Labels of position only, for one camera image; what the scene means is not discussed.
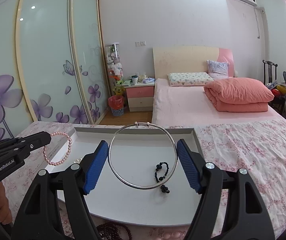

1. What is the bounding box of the trash bin with red bag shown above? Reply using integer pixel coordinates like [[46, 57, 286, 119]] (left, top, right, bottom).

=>
[[108, 95, 124, 116]]

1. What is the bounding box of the black bead bracelet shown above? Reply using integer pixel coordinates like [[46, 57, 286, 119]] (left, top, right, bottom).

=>
[[154, 161, 171, 195]]

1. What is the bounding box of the floral pink bedsheet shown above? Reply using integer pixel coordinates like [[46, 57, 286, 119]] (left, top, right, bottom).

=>
[[3, 118, 286, 238]]

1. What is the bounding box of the pink beige nightstand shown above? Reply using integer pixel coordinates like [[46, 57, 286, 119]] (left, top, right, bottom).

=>
[[126, 82, 155, 112]]

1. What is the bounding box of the beige pink headboard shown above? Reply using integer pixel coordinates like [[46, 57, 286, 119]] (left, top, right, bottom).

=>
[[153, 46, 234, 79]]

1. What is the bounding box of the thin silver bangle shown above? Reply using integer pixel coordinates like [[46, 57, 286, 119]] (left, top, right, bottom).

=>
[[107, 122, 178, 190]]

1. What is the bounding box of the white wall socket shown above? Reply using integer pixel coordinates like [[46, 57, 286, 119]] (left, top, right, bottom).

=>
[[135, 41, 146, 47]]

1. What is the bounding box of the sliding floral wardrobe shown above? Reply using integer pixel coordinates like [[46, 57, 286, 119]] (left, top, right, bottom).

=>
[[0, 0, 109, 140]]

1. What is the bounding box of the dark red bead necklace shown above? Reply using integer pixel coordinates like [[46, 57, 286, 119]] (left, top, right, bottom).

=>
[[96, 223, 134, 240]]

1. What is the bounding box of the purple small pillow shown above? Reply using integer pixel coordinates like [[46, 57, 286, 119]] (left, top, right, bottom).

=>
[[207, 60, 229, 80]]

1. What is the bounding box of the pink bed mattress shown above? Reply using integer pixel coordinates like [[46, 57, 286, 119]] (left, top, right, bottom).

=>
[[152, 79, 283, 127]]

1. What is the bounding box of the folded coral duvet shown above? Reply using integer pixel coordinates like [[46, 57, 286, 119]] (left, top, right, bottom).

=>
[[204, 77, 274, 113]]

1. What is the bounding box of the grey jewelry tray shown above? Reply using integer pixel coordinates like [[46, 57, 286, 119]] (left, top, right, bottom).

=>
[[47, 127, 200, 226]]

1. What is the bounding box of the white mug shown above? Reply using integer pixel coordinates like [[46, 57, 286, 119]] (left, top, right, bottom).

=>
[[131, 75, 139, 85]]

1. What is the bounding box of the dark wooden chair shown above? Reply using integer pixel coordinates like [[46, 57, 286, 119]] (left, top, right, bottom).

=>
[[262, 60, 285, 115]]

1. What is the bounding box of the glass plush toy display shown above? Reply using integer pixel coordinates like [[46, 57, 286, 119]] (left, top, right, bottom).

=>
[[104, 42, 123, 95]]

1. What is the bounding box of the floral white pillow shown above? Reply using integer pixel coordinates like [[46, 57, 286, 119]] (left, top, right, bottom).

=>
[[168, 72, 214, 87]]

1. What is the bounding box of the pink pearl bracelet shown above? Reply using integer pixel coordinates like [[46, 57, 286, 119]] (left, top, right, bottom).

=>
[[42, 131, 73, 167]]

